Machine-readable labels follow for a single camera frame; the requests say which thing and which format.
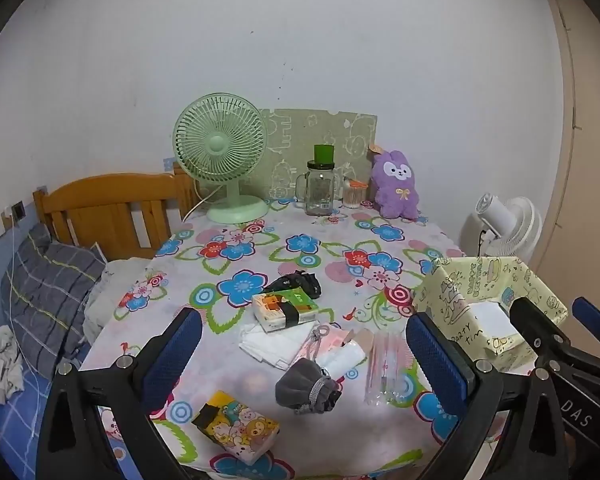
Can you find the blue wall sticker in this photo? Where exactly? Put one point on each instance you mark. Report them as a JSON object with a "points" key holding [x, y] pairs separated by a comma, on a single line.
{"points": [[169, 163]]}

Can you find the yellow patterned storage box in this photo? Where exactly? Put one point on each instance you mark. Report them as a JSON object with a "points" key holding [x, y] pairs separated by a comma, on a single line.
{"points": [[455, 300]]}

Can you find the wall socket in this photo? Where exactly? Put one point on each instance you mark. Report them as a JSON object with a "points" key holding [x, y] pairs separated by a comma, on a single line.
{"points": [[18, 210]]}

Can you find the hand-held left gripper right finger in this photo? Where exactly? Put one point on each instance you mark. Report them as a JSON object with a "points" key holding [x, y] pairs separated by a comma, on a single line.
{"points": [[437, 360]]}

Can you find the glass mug with green lid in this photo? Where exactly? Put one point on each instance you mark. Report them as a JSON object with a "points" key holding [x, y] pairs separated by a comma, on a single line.
{"points": [[320, 190]]}

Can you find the white clip fan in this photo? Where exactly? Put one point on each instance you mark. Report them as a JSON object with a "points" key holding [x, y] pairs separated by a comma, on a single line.
{"points": [[515, 230]]}

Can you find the floral tablecloth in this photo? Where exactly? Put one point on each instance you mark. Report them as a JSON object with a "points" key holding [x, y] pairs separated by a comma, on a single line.
{"points": [[300, 245]]}

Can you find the cotton swab jar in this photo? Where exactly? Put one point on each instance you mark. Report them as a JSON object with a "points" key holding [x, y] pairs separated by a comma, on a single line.
{"points": [[352, 197]]}

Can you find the white cloth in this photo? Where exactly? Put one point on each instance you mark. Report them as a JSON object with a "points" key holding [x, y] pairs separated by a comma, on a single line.
{"points": [[345, 357], [0, 370]]}

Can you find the orange green tissue packet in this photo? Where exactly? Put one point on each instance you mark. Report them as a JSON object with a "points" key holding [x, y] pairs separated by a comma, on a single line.
{"points": [[275, 310]]}

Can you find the green desk fan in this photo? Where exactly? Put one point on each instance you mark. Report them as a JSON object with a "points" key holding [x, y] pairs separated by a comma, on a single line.
{"points": [[215, 145]]}

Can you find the beige bandage roll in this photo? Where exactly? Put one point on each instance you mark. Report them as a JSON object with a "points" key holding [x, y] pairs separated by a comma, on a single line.
{"points": [[364, 341]]}

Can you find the white face masks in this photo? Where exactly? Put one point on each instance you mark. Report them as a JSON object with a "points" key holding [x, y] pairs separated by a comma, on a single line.
{"points": [[270, 345]]}

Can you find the pink mask packet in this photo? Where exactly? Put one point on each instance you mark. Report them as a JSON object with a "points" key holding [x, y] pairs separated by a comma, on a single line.
{"points": [[330, 340]]}

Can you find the green patterned board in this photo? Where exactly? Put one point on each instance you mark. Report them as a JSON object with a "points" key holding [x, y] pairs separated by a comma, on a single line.
{"points": [[300, 130]]}

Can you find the wooden bed headboard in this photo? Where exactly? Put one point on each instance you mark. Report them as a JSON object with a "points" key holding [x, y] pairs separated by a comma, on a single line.
{"points": [[100, 195]]}

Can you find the blue bed sheet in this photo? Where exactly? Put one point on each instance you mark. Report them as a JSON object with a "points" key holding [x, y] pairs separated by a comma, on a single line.
{"points": [[25, 415]]}

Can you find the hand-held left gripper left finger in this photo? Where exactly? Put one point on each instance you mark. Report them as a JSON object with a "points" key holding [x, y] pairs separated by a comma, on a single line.
{"points": [[180, 347]]}

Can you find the grey plaid pillow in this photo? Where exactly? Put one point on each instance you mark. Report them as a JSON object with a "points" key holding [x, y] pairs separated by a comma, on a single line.
{"points": [[45, 290]]}

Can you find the crumpled white cloth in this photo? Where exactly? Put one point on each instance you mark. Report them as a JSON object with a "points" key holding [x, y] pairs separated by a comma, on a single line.
{"points": [[0, 370]]}

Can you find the purple plush rabbit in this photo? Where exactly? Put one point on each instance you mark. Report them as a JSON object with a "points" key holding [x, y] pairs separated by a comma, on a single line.
{"points": [[397, 185]]}

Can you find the black plastic bag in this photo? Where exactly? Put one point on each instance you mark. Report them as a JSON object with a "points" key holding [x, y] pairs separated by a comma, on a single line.
{"points": [[302, 282]]}

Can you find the cartoon bear tissue packet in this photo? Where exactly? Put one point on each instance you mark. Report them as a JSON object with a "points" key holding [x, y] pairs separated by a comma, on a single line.
{"points": [[240, 430]]}

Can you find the beige door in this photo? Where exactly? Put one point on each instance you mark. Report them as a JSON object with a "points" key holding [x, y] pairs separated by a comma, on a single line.
{"points": [[595, 160]]}

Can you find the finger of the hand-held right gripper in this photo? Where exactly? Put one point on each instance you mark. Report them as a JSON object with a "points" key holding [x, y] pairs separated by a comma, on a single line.
{"points": [[592, 317], [535, 322]]}

